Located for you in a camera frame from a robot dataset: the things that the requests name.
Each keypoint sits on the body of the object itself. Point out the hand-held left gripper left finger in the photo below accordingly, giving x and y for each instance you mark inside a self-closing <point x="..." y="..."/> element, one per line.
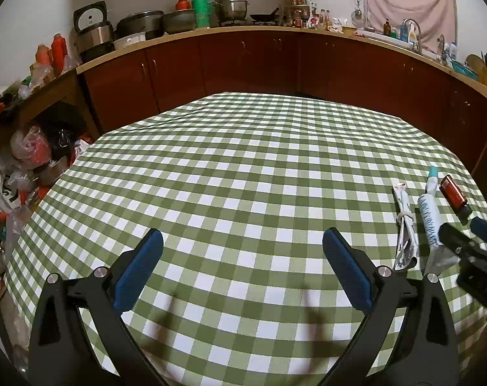
<point x="140" y="269"/>

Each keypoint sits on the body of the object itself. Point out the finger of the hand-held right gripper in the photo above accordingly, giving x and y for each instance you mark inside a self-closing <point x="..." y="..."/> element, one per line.
<point x="486" y="231"/>
<point x="468" y="249"/>

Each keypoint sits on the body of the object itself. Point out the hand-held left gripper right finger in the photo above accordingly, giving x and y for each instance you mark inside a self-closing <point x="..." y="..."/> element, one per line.
<point x="348" y="269"/>

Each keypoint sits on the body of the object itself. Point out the white tube with teal cap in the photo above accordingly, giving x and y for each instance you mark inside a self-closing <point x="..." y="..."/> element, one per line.
<point x="430" y="217"/>

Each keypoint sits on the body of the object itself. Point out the small red brown bottle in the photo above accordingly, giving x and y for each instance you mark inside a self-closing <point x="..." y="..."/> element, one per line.
<point x="453" y="193"/>

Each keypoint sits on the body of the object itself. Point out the rolled paper wrapper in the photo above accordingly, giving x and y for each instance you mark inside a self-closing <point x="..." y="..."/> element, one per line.
<point x="404" y="229"/>

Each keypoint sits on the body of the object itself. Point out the green checked tablecloth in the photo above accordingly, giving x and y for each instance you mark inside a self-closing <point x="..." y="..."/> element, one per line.
<point x="243" y="169"/>

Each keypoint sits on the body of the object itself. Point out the pile of plastic bags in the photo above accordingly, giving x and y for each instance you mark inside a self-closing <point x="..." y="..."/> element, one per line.
<point x="30" y="161"/>

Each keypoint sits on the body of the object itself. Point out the teal plastic basket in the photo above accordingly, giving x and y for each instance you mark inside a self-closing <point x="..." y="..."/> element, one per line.
<point x="464" y="70"/>

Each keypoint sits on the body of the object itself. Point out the wooden side shelf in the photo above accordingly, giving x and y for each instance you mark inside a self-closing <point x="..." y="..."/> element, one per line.
<point x="62" y="88"/>

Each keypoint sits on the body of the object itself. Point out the steel faucet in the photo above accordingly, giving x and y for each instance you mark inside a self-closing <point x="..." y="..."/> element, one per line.
<point x="416" y="28"/>

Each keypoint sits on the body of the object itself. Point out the brown glass bottle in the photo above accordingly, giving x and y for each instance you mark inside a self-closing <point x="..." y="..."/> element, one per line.
<point x="387" y="27"/>

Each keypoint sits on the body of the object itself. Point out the orange plastic bottle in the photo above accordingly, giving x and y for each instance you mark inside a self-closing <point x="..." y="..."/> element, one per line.
<point x="59" y="52"/>
<point x="43" y="54"/>

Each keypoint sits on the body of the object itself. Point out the red kitchen cabinets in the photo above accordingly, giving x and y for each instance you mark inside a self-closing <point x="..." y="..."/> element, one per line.
<point x="247" y="60"/>

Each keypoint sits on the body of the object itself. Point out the pink curtain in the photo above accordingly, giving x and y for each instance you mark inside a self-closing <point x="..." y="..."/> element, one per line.
<point x="408" y="0"/>

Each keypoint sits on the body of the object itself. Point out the grey pan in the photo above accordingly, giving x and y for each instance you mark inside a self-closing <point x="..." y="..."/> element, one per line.
<point x="140" y="24"/>
<point x="179" y="22"/>

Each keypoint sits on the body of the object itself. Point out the rice cooker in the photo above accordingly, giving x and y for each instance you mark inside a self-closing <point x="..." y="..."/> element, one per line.
<point x="92" y="28"/>

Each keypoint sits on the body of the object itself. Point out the hanging strainer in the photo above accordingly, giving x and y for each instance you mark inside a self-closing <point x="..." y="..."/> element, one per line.
<point x="356" y="14"/>

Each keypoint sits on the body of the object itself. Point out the spice rack with jars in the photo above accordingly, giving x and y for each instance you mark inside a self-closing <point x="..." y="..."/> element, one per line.
<point x="301" y="12"/>

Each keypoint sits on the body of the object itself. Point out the black wok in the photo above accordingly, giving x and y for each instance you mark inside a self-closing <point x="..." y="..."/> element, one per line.
<point x="265" y="17"/>

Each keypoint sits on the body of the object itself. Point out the green thermos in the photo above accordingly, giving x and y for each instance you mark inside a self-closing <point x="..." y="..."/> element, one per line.
<point x="201" y="10"/>

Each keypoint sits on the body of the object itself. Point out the red thermos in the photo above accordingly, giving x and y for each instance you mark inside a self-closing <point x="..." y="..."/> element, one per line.
<point x="183" y="4"/>

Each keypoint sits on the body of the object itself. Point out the steel stock pot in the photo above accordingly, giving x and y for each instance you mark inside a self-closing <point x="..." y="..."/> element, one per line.
<point x="231" y="6"/>

